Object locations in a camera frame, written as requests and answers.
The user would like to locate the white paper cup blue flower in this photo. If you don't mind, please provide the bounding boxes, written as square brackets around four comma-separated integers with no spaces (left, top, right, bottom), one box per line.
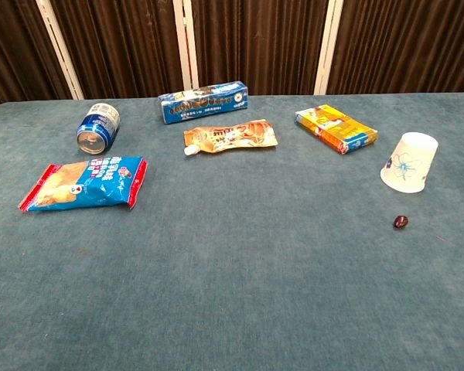
[380,131,439,193]

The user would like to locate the orange spouted drink pouch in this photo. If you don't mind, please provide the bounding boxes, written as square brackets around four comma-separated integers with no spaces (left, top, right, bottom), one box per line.
[183,118,279,156]

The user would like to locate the blue-green table cloth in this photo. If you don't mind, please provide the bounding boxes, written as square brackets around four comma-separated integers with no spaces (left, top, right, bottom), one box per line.
[0,90,464,371]

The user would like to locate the blue cookie box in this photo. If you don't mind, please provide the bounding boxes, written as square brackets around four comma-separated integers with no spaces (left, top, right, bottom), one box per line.
[157,80,250,125]

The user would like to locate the yellow snack box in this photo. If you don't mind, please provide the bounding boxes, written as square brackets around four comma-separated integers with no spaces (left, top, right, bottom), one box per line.
[295,104,379,155]

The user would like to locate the dark brown curtain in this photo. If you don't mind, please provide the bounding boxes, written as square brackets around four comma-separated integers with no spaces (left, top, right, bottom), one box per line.
[0,0,464,111]

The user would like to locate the blue and silver drink can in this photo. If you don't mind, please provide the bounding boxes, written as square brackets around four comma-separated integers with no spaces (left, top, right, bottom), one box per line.
[75,102,121,155]

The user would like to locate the blue chip bag red edges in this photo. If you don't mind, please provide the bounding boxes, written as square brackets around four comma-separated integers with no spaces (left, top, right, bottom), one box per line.
[18,155,148,213]

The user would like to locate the white partition frame post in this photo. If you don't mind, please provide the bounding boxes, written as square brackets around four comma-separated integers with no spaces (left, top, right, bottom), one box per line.
[36,0,85,101]
[172,0,200,91]
[313,0,345,96]

